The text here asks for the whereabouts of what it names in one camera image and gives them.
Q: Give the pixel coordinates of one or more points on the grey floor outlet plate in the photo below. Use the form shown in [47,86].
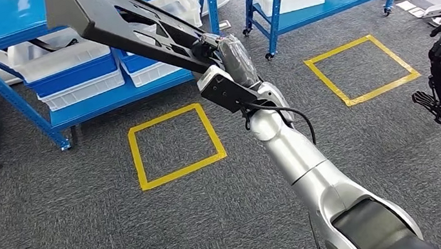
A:
[417,12]
[224,24]

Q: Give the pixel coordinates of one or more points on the black plastic plate frame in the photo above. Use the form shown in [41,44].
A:
[75,10]

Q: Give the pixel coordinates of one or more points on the yellow floor tape square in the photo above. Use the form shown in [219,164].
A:
[137,161]
[371,95]

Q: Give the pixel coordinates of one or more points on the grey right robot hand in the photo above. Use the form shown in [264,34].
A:
[237,60]

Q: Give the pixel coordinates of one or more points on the blue plastic crate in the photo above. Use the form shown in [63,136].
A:
[71,77]
[134,64]

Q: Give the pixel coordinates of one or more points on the white floor plate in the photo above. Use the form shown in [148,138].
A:
[405,5]

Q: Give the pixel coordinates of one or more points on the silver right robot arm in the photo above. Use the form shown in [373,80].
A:
[308,163]

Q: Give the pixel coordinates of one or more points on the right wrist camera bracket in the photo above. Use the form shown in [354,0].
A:
[224,92]

